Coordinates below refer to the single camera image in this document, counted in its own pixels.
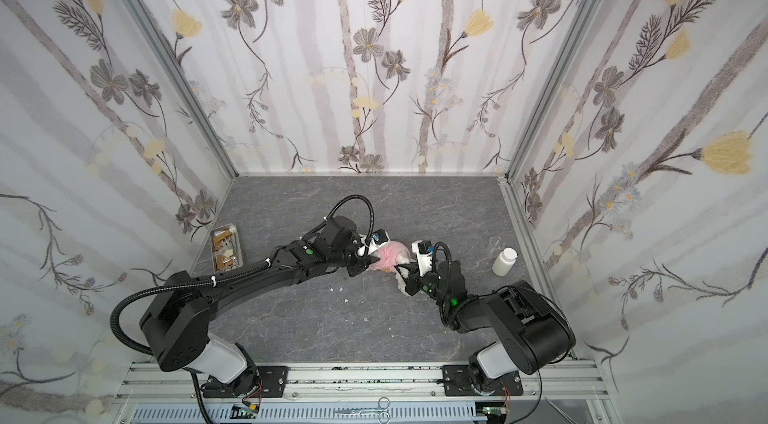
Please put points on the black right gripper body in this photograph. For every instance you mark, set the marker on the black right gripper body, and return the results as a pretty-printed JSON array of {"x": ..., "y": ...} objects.
[{"x": 417, "y": 278}]

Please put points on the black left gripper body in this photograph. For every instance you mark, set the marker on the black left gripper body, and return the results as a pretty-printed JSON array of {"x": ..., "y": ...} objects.
[{"x": 360, "y": 256}]

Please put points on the pink fleece teddy hoodie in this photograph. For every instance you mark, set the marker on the pink fleece teddy hoodie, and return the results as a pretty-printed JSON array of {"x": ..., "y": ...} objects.
[{"x": 389, "y": 256}]

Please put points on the white plush teddy bear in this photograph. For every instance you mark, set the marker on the white plush teddy bear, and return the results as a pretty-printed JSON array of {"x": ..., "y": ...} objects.
[{"x": 405, "y": 279}]

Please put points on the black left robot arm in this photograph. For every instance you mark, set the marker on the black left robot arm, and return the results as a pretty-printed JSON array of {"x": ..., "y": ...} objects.
[{"x": 171, "y": 322}]

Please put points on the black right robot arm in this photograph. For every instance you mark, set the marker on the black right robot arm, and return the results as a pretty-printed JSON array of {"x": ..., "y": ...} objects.
[{"x": 530, "y": 332}]

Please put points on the white plastic bottle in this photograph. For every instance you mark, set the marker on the white plastic bottle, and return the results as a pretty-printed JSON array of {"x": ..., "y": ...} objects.
[{"x": 505, "y": 262}]

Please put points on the clear tray with small parts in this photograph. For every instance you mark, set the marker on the clear tray with small parts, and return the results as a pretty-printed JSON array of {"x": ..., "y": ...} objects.
[{"x": 225, "y": 248}]

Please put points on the steel scissors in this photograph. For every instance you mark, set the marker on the steel scissors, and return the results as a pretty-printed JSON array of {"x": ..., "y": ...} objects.
[{"x": 380, "y": 411}]

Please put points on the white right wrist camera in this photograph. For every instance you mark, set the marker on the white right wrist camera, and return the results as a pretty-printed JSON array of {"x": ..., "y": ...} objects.
[{"x": 423, "y": 251}]

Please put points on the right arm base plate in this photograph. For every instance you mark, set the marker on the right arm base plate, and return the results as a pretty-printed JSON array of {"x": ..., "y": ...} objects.
[{"x": 467, "y": 380}]

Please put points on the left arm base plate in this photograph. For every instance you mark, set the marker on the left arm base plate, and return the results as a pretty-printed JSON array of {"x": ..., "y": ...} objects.
[{"x": 260, "y": 381}]

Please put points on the aluminium mounting rail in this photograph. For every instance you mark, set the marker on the aluminium mounting rail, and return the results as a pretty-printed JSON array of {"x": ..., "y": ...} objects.
[{"x": 568, "y": 392}]

